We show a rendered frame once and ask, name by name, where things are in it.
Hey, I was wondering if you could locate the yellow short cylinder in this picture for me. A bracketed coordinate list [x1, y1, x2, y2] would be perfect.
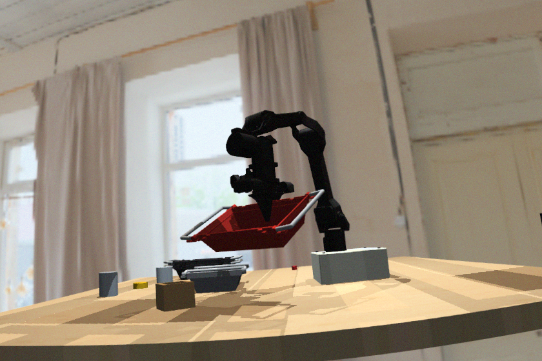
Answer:
[134, 282, 148, 289]

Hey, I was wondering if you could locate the brown cardboard box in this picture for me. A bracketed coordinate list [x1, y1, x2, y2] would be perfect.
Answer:
[156, 280, 196, 311]

